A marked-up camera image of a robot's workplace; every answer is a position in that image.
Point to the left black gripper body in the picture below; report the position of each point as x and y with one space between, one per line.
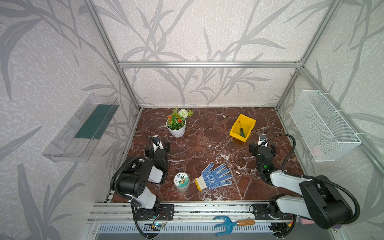
149 152

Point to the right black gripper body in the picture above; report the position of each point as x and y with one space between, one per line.
255 148

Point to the green handled screwdriver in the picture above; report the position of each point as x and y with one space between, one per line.
242 132

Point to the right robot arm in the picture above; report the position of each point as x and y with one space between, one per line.
326 203

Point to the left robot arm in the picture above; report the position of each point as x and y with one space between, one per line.
131 179

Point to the yellow plastic bin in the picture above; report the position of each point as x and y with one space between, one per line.
244 122

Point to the white pot with flowers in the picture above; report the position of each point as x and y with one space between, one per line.
176 122

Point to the round tin can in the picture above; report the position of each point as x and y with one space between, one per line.
182 181

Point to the blue white work glove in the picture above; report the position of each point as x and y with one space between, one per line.
211 178

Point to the purple pink spatula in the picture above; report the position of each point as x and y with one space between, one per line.
305 221

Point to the white wire mesh basket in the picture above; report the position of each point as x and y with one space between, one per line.
326 133

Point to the teal hand rake wooden handle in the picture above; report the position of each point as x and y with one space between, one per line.
229 224

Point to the clear plastic wall shelf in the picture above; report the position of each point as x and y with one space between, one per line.
77 140

